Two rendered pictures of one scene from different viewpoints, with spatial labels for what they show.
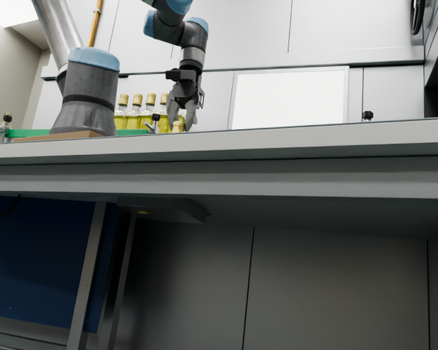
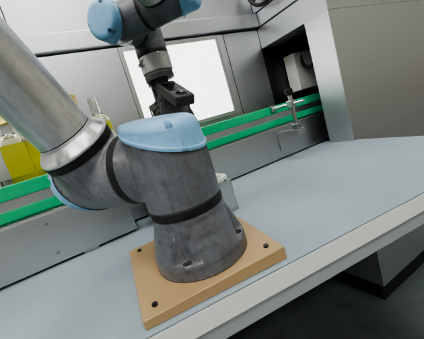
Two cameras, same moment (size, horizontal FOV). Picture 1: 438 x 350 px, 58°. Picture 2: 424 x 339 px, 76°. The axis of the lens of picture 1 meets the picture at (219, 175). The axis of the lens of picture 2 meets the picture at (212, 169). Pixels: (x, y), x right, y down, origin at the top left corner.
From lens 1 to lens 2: 89 cm
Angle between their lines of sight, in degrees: 50
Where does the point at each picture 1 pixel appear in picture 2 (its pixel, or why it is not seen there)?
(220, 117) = (126, 105)
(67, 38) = (51, 89)
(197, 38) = (160, 37)
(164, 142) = (383, 222)
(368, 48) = (221, 15)
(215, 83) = (102, 65)
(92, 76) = (207, 165)
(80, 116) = (228, 228)
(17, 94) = not seen: outside the picture
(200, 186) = (388, 237)
